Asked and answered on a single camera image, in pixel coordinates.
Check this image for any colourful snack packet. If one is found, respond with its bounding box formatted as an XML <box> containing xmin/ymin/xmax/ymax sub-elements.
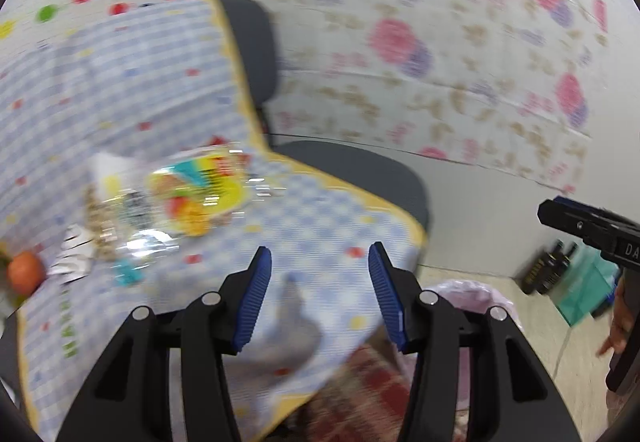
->
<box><xmin>145</xmin><ymin>147</ymin><xmax>263</xmax><ymax>239</ymax></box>

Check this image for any silver foil wrapper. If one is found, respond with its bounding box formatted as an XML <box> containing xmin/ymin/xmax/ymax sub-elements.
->
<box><xmin>46</xmin><ymin>223</ymin><xmax>97</xmax><ymax>282</ymax></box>

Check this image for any grey office chair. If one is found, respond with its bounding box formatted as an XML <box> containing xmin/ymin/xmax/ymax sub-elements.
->
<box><xmin>217</xmin><ymin>0</ymin><xmax>432</xmax><ymax>235</ymax></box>

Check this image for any red patterned mat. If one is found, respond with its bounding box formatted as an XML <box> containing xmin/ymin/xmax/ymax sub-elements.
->
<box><xmin>295</xmin><ymin>344</ymin><xmax>417</xmax><ymax>442</ymax></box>

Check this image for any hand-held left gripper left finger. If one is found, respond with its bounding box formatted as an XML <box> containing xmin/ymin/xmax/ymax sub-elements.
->
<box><xmin>62</xmin><ymin>246</ymin><xmax>273</xmax><ymax>442</ymax></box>

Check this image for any pink trash bag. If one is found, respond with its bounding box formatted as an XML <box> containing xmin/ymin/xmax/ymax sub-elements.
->
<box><xmin>400</xmin><ymin>278</ymin><xmax>524</xmax><ymax>442</ymax></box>

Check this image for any clear plastic wrapper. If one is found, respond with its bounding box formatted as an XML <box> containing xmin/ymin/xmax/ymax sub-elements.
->
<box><xmin>117</xmin><ymin>187</ymin><xmax>182</xmax><ymax>260</ymax></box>

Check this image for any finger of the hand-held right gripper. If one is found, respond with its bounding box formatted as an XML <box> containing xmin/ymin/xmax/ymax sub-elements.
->
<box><xmin>537</xmin><ymin>199</ymin><xmax>613</xmax><ymax>245</ymax></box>
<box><xmin>552</xmin><ymin>195</ymin><xmax>618</xmax><ymax>223</ymax></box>

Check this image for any green plastic bag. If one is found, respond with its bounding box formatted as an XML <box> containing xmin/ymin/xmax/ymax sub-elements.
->
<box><xmin>554</xmin><ymin>246</ymin><xmax>622</xmax><ymax>327</ymax></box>

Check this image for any blue checkered cloth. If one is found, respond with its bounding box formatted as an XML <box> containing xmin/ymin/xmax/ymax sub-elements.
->
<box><xmin>0</xmin><ymin>0</ymin><xmax>428</xmax><ymax>440</ymax></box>

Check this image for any red apple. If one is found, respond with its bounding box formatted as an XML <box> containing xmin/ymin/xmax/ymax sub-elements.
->
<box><xmin>7</xmin><ymin>251</ymin><xmax>47</xmax><ymax>298</ymax></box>

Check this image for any small blue wrapper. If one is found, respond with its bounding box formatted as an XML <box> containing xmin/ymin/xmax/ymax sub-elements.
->
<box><xmin>114</xmin><ymin>258</ymin><xmax>145</xmax><ymax>287</ymax></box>

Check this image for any person's right hand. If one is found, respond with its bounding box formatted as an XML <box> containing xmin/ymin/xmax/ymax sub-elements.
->
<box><xmin>597</xmin><ymin>272</ymin><xmax>633</xmax><ymax>359</ymax></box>

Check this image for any floral wall sheet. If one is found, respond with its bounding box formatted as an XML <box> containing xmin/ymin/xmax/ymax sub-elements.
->
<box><xmin>165</xmin><ymin>0</ymin><xmax>618</xmax><ymax>185</ymax></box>

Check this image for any dark bottle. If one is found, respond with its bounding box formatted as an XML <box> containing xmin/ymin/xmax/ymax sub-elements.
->
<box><xmin>520</xmin><ymin>242</ymin><xmax>557</xmax><ymax>295</ymax></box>
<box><xmin>547</xmin><ymin>239</ymin><xmax>577</xmax><ymax>293</ymax></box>

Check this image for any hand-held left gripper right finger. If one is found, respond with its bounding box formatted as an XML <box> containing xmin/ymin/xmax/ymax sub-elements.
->
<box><xmin>367</xmin><ymin>242</ymin><xmax>583</xmax><ymax>442</ymax></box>

